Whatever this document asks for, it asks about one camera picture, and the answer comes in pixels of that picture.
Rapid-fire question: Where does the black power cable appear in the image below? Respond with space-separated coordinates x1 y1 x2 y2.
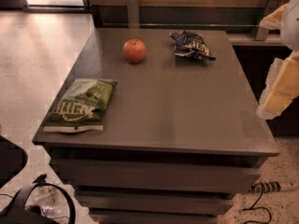
242 189 273 224

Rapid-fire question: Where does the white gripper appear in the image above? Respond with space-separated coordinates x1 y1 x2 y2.
256 0 299 119

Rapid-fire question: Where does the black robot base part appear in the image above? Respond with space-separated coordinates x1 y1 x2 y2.
0 136 28 188

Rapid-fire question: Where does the left metal shelf bracket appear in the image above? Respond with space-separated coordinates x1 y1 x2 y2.
126 0 140 28

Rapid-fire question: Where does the grey drawer cabinet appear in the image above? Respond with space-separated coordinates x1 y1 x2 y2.
34 28 278 224

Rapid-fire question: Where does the red apple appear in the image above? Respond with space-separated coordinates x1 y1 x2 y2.
123 38 146 63

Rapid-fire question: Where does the metal shelf bracket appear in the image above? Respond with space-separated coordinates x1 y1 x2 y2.
251 0 284 41
126 0 140 28

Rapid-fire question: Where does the blue chip bag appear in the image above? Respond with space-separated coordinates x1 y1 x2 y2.
169 30 216 61

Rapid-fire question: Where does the white power strip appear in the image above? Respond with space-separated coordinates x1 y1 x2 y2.
249 180 299 195

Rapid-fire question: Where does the right metal shelf bracket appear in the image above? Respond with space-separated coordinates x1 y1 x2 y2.
251 0 284 41

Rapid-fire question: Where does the green jalapeno chip bag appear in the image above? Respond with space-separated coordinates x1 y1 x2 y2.
43 78 118 133

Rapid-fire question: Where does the black curved cable hoop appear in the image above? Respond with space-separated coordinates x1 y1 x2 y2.
0 175 76 224

